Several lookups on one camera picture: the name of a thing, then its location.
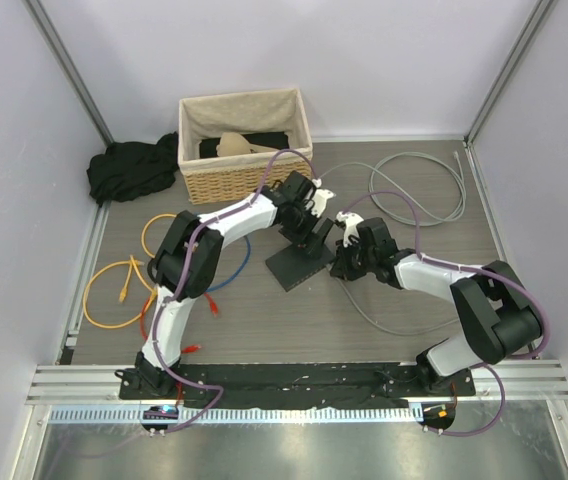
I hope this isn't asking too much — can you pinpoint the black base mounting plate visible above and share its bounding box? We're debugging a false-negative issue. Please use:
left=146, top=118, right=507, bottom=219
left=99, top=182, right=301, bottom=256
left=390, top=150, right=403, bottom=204
left=118, top=362, right=475, bottom=409

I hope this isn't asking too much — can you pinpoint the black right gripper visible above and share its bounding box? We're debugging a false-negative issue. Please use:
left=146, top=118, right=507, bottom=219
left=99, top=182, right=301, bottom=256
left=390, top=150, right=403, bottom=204
left=333, top=233, right=377, bottom=281

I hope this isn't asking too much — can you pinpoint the black network switch box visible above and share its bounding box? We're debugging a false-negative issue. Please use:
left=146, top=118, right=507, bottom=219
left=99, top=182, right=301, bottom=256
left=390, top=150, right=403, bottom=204
left=265, top=245, right=335, bottom=292

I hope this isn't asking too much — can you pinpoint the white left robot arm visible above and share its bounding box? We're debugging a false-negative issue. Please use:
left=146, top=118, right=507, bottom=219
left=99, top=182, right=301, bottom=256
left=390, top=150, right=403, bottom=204
left=133, top=172, right=335, bottom=399

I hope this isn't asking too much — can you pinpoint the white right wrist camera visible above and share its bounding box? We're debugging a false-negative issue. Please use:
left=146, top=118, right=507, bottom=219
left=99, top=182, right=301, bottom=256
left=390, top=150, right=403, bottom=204
left=335, top=211, right=364, bottom=248

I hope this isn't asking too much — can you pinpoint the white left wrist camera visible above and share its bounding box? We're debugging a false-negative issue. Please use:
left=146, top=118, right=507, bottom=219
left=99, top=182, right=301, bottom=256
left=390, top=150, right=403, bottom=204
left=307, top=188, right=335, bottom=218

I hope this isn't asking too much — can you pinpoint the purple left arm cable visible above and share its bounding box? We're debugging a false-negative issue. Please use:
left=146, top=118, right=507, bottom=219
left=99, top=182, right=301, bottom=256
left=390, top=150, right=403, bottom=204
left=146, top=148, right=325, bottom=434

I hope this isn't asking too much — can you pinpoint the aluminium front rail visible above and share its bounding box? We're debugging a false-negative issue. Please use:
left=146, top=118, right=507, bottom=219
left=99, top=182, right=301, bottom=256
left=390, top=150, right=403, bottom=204
left=27, top=360, right=568, bottom=422

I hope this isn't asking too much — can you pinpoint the black cloth pile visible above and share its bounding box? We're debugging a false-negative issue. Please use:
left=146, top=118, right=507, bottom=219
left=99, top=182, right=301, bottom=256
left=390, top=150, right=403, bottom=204
left=86, top=132, right=179, bottom=206

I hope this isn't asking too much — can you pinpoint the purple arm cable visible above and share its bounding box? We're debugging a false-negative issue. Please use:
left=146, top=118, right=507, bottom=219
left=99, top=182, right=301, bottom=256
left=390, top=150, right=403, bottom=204
left=146, top=148, right=325, bottom=434
left=336, top=191, right=553, bottom=436

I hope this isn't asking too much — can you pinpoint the black cloth in basket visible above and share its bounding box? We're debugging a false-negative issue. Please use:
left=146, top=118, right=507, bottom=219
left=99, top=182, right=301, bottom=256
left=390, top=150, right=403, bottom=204
left=199, top=132, right=289, bottom=159

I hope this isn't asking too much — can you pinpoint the long grey ethernet cable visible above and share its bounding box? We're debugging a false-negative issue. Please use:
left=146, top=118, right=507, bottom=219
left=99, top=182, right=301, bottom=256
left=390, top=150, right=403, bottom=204
left=308, top=149, right=467, bottom=227

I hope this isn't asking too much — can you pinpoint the beige object in basket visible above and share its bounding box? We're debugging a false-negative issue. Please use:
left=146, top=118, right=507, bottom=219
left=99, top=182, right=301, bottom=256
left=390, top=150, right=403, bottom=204
left=216, top=132, right=276, bottom=157

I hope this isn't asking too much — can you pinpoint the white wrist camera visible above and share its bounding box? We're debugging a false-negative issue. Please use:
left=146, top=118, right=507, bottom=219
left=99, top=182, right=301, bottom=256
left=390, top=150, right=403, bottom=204
left=307, top=188, right=335, bottom=218
left=335, top=211, right=364, bottom=248

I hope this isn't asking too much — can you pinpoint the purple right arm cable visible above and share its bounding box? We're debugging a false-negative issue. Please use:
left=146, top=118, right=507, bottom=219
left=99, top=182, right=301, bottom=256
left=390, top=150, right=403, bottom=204
left=336, top=191, right=553, bottom=436

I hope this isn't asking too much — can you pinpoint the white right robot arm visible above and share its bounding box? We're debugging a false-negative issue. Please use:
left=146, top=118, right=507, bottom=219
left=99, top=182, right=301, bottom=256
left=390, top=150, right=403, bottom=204
left=330, top=212, right=545, bottom=395

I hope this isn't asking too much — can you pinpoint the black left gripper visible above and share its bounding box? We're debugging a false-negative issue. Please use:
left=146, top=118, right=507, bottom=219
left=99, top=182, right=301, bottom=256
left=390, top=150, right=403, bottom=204
left=282, top=205, right=335, bottom=261

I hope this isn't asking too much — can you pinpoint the blue ethernet cable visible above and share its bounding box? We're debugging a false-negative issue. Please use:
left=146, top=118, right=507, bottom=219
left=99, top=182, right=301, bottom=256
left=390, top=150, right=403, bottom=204
left=206, top=234, right=252, bottom=294

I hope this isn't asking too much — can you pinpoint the yellow ethernet cable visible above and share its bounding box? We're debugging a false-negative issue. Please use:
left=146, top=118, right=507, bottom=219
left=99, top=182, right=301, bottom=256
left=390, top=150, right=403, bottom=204
left=82, top=213, right=180, bottom=330

